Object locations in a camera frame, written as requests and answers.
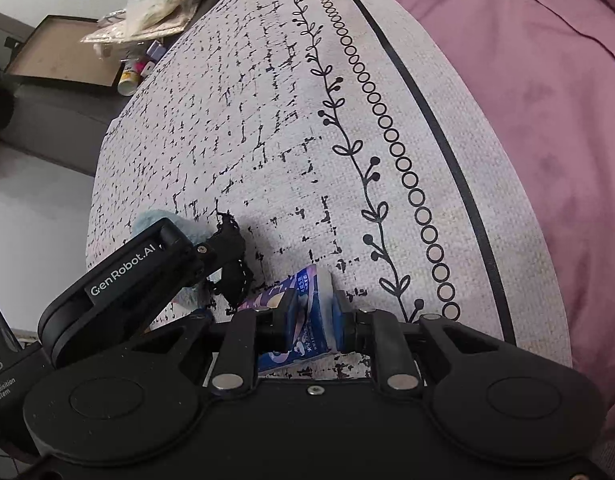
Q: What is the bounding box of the black framed brown board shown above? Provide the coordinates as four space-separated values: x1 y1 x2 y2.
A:
4 15 120 93

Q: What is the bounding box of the black lace pouch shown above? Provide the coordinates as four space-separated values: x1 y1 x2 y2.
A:
207 212 255 311

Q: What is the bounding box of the white black patterned blanket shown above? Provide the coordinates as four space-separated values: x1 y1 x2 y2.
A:
84 0 573 381

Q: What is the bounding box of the white plastic bags pile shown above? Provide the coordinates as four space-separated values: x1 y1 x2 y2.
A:
80 0 213 48

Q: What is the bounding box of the fluffy blue pink plush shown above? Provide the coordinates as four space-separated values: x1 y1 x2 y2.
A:
130 209 213 306

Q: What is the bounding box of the purple tissue packet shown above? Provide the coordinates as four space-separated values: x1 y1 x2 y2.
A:
237 264 338 376

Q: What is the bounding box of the paper cup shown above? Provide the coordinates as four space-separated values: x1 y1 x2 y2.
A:
117 57 140 96

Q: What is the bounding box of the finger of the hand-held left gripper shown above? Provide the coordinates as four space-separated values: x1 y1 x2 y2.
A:
194 240 224 287

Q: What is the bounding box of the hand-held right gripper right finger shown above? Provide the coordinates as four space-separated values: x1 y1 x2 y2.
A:
335 292 528 393

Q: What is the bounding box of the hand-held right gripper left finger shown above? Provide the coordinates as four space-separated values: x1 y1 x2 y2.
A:
130 292 298 396

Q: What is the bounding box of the pink bedsheet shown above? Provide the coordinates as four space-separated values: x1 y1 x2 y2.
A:
357 0 615 461

